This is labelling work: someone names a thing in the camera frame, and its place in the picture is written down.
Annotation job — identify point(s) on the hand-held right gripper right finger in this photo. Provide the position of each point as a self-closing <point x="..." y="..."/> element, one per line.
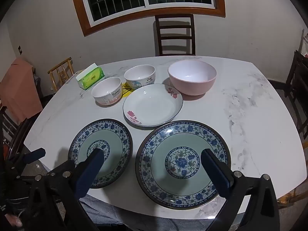
<point x="216" y="173"/>

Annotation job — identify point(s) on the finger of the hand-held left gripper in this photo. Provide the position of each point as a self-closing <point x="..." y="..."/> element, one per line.
<point x="33" y="156"/>

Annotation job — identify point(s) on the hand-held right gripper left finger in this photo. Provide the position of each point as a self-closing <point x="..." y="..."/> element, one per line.
<point x="90" y="173"/>

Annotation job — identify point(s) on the small blue floral plate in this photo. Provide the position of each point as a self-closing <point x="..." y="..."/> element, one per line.
<point x="101" y="137"/>

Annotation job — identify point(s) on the large blue floral plate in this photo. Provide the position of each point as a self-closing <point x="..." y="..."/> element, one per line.
<point x="178" y="144"/>

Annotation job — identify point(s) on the white ribbed bowl pink base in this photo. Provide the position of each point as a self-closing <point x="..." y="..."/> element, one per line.
<point x="105" y="97"/>

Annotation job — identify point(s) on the large pink bowl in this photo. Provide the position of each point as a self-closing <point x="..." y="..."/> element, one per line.
<point x="192" y="86"/>

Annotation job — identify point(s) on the white plate pink flowers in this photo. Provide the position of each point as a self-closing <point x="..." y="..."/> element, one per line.
<point x="151" y="103"/>

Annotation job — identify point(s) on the white bowl blue print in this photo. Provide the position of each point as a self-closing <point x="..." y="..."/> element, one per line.
<point x="142" y="80"/>

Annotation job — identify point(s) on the person's left hand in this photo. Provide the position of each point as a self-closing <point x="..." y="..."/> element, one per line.
<point x="14" y="221"/>

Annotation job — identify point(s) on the dark metal chair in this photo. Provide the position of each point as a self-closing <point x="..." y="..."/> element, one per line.
<point x="9" y="130"/>

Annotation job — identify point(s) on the orange cloth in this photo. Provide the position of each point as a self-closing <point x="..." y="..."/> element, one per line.
<point x="19" y="93"/>

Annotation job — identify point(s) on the grey quilted clothing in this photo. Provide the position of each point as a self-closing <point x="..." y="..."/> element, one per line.
<point x="144" y="219"/>

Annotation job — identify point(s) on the bamboo stool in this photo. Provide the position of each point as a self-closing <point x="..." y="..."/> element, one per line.
<point x="293" y="197"/>

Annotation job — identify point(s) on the yellow warning sticker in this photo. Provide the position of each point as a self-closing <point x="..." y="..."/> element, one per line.
<point x="126" y="92"/>

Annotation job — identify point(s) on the bamboo chair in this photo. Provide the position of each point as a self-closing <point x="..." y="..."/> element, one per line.
<point x="60" y="65"/>

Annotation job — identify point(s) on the green tissue pack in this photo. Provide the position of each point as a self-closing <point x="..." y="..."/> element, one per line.
<point x="92" y="77"/>

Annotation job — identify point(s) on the pile of plastic packets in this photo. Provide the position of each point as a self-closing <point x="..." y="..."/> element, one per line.
<point x="305" y="43"/>

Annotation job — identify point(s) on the dark wooden slatted chair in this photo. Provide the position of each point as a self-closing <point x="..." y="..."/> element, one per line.
<point x="174" y="18"/>

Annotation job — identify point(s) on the black wall switch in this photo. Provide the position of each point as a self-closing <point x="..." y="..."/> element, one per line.
<point x="20" y="49"/>

